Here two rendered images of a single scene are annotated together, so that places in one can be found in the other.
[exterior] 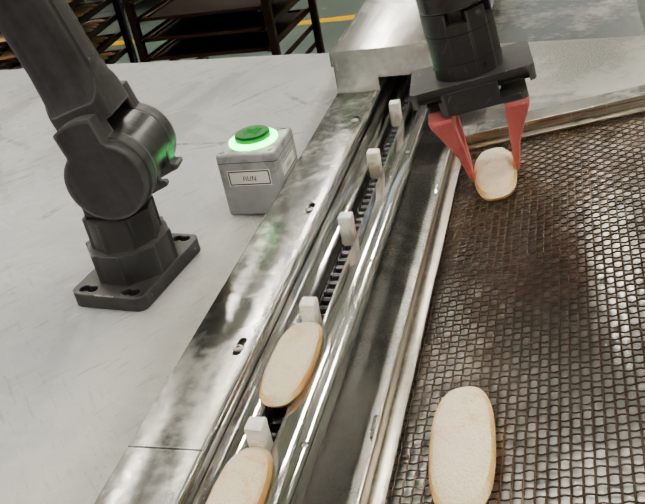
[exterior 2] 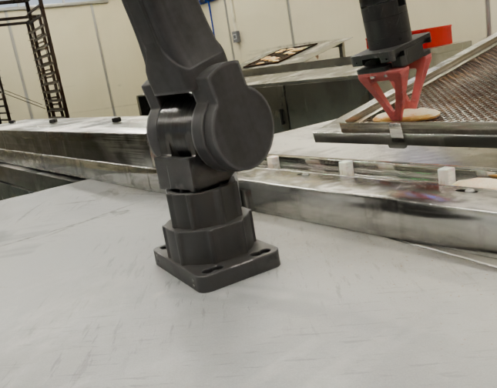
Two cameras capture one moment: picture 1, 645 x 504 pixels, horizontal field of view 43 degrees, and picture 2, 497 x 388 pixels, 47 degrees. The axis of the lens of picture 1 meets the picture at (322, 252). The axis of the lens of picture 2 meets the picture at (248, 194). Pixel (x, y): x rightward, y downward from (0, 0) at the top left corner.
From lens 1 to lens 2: 75 cm
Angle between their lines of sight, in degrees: 54
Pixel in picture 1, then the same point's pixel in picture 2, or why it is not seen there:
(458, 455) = not seen: outside the picture
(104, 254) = (220, 225)
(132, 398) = (421, 275)
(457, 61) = (404, 29)
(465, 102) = (413, 55)
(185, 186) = (104, 241)
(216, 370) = (491, 196)
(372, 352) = not seen: hidden behind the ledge
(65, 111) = (200, 59)
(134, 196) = (265, 140)
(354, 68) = not seen: hidden behind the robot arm
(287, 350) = (490, 183)
